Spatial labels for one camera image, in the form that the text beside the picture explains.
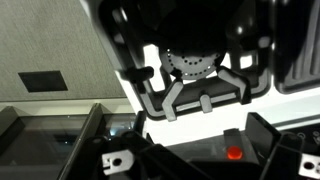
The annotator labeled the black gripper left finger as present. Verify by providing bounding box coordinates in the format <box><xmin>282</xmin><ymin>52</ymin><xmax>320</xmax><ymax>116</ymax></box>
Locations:
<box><xmin>56</xmin><ymin>130</ymin><xmax>214</xmax><ymax>180</ymax></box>

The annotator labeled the orange round button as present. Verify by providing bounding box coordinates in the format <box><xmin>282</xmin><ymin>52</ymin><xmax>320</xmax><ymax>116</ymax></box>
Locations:
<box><xmin>227</xmin><ymin>145</ymin><xmax>243</xmax><ymax>161</ymax></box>

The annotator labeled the black burner grate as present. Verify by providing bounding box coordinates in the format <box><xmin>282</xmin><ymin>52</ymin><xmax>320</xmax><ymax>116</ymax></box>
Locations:
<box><xmin>272</xmin><ymin>0</ymin><xmax>320</xmax><ymax>95</ymax></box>
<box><xmin>96</xmin><ymin>0</ymin><xmax>272</xmax><ymax>123</ymax></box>

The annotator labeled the grey toy stove oven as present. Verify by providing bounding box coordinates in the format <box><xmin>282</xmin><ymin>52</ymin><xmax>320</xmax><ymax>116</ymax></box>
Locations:
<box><xmin>79</xmin><ymin>0</ymin><xmax>320</xmax><ymax>180</ymax></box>

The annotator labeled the glass partition panel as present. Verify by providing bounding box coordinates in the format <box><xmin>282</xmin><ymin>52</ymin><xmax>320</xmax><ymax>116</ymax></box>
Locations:
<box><xmin>0</xmin><ymin>103</ymin><xmax>138</xmax><ymax>180</ymax></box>

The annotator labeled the silver perforated burner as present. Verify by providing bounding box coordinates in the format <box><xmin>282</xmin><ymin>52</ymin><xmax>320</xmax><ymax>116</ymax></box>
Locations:
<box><xmin>159</xmin><ymin>42</ymin><xmax>225</xmax><ymax>81</ymax></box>

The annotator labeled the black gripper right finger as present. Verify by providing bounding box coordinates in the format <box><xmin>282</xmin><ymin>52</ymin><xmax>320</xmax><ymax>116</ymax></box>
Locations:
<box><xmin>259</xmin><ymin>132</ymin><xmax>320</xmax><ymax>180</ymax></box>

